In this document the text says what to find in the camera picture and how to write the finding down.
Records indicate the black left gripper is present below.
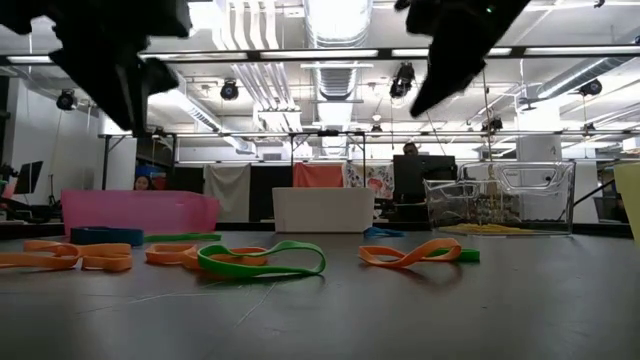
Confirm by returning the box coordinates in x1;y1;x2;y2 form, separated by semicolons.
0;0;194;136

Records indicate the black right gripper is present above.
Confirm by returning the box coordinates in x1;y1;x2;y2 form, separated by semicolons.
394;0;531;119

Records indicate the thin blue rubber band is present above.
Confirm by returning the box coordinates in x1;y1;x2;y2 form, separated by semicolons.
69;226;146;248

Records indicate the green rubber band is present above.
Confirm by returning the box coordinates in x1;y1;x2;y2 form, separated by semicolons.
143;232;223;244
428;247;481;264
197;240;327;280

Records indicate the small blue rubber band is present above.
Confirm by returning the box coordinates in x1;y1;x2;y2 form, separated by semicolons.
363;226;406;239

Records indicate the white plastic basket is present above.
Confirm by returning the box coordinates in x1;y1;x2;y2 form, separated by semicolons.
271;186;376;234

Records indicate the black ceiling spotlight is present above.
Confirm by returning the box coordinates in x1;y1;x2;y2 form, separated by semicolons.
219;78;241;103
389;62;417;100
55;88;80;113
578;78;605;98

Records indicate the black overhead crossbar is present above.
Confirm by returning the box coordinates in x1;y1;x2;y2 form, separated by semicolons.
0;44;640;68

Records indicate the black clothes rack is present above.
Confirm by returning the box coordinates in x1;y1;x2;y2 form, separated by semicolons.
97;130;369;192

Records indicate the blue storage bin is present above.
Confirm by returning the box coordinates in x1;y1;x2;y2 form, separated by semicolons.
133;164;167;191

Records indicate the black computer monitor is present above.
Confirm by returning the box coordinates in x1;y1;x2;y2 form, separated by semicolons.
392;154;458;202
11;159;45;197

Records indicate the floral hanging cloth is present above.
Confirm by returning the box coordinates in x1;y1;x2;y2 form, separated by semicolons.
344;160;397;217

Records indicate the pink plastic basket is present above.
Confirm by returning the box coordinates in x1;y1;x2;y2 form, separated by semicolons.
59;189;222;237

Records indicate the white hanging cloth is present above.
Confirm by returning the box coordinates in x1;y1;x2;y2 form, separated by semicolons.
203;163;252;224

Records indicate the orange hanging cloth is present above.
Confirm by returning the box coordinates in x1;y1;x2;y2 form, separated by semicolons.
292;162;345;189

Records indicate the clear plastic basket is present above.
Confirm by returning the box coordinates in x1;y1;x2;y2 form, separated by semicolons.
423;159;577;237

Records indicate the black table mat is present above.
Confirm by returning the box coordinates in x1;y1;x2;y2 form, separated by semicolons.
0;219;640;360

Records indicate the silver ribbed duct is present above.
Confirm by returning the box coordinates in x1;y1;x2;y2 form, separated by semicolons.
317;64;357;103
536;55;632;101

